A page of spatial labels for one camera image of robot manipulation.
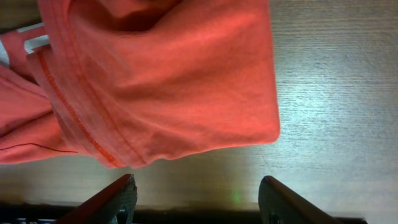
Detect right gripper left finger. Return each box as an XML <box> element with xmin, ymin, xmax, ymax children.
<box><xmin>54</xmin><ymin>174</ymin><xmax>137</xmax><ymax>224</ymax></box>

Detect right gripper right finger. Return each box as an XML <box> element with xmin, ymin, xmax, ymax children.
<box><xmin>258</xmin><ymin>175</ymin><xmax>341</xmax><ymax>224</ymax></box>

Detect orange t-shirt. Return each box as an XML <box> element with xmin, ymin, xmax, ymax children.
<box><xmin>1</xmin><ymin>0</ymin><xmax>280</xmax><ymax>168</ymax></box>

